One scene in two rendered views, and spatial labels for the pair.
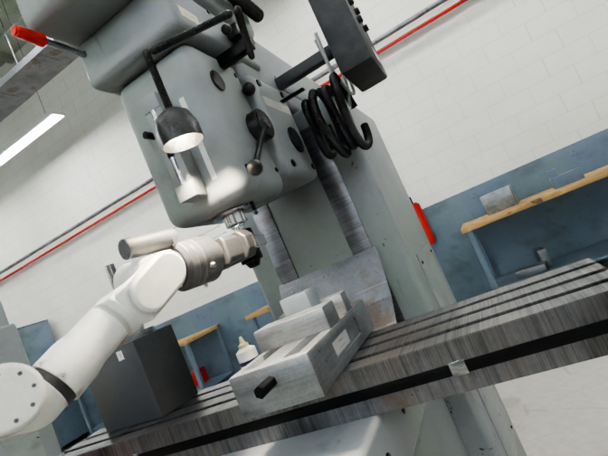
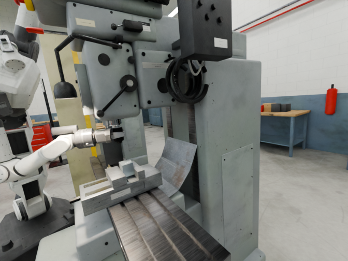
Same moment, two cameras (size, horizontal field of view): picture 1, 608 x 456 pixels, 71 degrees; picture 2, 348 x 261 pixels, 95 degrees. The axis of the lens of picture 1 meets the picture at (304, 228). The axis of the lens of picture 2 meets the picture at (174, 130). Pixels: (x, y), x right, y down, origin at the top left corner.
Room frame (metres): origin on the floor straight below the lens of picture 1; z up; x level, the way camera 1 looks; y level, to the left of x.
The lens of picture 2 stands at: (0.42, -0.56, 1.38)
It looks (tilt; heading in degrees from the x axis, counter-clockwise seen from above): 11 degrees down; 36
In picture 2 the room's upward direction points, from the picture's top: 5 degrees counter-clockwise
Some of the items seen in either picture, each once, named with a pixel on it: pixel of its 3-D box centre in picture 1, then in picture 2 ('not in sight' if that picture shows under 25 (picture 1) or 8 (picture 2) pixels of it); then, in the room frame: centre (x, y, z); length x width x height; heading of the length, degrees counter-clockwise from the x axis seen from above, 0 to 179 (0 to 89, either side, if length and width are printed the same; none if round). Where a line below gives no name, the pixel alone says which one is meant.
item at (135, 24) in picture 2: (233, 36); (126, 27); (0.89, -0.03, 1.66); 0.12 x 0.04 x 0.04; 158
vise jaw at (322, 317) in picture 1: (296, 326); (115, 176); (0.81, 0.09, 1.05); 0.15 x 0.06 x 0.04; 69
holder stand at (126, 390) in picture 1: (137, 375); (111, 146); (1.08, 0.53, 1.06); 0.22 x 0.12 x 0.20; 61
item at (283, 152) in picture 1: (248, 150); (148, 82); (1.06, 0.05, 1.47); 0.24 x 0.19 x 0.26; 68
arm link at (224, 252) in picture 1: (213, 257); (98, 136); (0.81, 0.18, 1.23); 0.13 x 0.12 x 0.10; 53
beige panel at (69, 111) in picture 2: not in sight; (78, 124); (1.42, 1.79, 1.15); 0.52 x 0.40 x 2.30; 158
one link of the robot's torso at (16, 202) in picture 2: not in sight; (33, 204); (0.65, 1.01, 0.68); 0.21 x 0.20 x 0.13; 87
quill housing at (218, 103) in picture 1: (204, 142); (111, 83); (0.89, 0.12, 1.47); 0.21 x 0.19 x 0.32; 68
